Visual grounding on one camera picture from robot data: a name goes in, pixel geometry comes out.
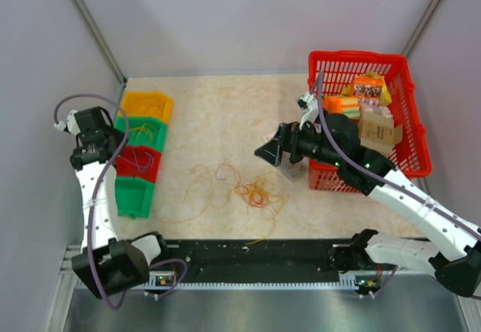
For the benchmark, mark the red storage bin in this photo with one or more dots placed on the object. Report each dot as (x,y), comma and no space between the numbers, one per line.
(139,162)

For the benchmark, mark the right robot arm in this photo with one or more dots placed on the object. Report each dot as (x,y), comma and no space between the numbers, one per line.
(451,252)

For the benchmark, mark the yellow storage bin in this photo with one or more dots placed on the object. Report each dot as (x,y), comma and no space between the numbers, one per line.
(149,104)

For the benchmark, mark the orange sponge pack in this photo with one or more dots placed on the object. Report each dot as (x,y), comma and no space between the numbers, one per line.
(348,106)

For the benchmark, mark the green storage bin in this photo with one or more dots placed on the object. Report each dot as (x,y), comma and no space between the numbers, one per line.
(144,131)
(134,197)

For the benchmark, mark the red plastic basket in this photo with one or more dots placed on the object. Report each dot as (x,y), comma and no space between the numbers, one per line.
(339,68)

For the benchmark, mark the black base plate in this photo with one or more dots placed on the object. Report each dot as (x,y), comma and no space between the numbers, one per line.
(269,261)

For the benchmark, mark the clear plastic packet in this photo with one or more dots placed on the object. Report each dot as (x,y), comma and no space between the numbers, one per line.
(293,171)

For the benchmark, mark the upper green storage bin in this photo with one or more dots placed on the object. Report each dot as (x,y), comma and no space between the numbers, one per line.
(144,131)

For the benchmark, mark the orange snack box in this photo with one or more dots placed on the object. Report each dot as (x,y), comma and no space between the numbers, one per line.
(367,87)

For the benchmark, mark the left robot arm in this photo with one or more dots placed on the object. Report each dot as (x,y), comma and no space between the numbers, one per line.
(107,263)

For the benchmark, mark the brown cardboard box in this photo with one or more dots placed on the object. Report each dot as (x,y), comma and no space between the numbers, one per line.
(379,133)

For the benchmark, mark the pink wrapped pack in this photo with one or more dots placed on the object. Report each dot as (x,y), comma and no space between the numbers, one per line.
(372,106)

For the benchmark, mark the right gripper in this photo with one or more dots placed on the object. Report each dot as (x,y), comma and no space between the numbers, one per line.
(286,139)

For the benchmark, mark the yellow plastic bag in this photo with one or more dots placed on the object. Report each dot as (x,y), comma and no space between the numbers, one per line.
(385,98)

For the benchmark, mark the lower green storage bin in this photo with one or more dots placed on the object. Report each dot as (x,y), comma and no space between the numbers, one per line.
(134,197)

